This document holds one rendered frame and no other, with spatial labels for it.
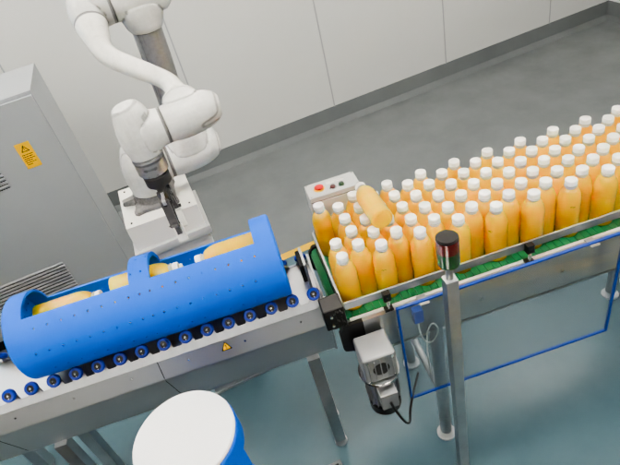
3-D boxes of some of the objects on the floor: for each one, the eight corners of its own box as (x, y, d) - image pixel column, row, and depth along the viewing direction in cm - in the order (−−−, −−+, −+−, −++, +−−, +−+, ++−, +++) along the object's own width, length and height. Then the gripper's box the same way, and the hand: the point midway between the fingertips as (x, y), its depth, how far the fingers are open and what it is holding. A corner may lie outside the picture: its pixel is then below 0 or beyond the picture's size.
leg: (126, 481, 247) (59, 405, 209) (138, 476, 248) (74, 400, 209) (126, 492, 243) (57, 418, 204) (138, 488, 243) (72, 412, 205)
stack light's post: (456, 462, 221) (440, 276, 153) (465, 459, 221) (453, 271, 154) (460, 471, 218) (446, 284, 150) (470, 469, 218) (459, 280, 151)
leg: (333, 436, 242) (303, 351, 203) (345, 433, 242) (317, 346, 204) (337, 448, 237) (306, 363, 199) (349, 444, 238) (321, 358, 199)
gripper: (142, 160, 158) (172, 220, 172) (141, 193, 142) (172, 256, 157) (166, 151, 159) (194, 212, 173) (168, 184, 143) (197, 248, 157)
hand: (180, 226), depth 163 cm, fingers open, 7 cm apart
